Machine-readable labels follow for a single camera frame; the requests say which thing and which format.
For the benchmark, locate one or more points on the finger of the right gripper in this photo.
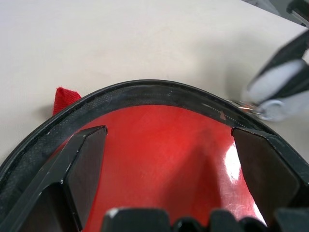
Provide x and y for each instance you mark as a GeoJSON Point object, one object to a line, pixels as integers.
{"type": "Point", "coordinates": [289, 84]}
{"type": "Point", "coordinates": [277, 62]}

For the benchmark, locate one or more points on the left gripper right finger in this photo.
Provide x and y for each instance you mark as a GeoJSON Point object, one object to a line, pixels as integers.
{"type": "Point", "coordinates": [270, 169]}

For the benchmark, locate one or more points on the black stand with silver bar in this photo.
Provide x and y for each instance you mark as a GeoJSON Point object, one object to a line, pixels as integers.
{"type": "Point", "coordinates": [298, 10]}

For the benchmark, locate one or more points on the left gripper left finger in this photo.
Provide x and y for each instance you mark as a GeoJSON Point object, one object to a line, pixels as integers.
{"type": "Point", "coordinates": [79, 154]}

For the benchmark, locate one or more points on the red table tennis paddle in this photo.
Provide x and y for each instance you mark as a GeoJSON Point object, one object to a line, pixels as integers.
{"type": "Point", "coordinates": [157, 157]}

